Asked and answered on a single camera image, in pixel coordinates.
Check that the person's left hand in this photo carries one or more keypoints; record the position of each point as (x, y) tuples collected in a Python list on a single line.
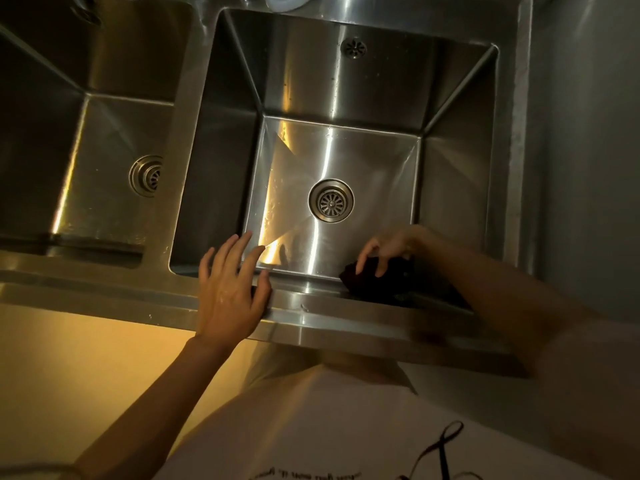
[(230, 299)]

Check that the person's left forearm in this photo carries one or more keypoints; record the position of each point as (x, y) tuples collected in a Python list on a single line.
[(155, 419)]

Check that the dark brown cleaning cloth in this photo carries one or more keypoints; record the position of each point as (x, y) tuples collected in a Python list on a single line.
[(380, 287)]

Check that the person's right hand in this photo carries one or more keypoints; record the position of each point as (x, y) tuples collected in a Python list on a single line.
[(395, 242)]

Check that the round steel sink drain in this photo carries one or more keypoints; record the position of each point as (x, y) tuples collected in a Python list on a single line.
[(331, 200), (146, 175)]

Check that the stainless steel sink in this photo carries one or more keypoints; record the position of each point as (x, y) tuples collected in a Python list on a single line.
[(350, 94)]

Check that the white striped shirt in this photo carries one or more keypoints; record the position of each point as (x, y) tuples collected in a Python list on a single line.
[(325, 434)]

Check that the chrome faucet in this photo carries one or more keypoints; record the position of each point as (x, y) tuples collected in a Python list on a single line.
[(85, 12)]

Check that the light trousers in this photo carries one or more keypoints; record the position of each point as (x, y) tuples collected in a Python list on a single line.
[(300, 364)]

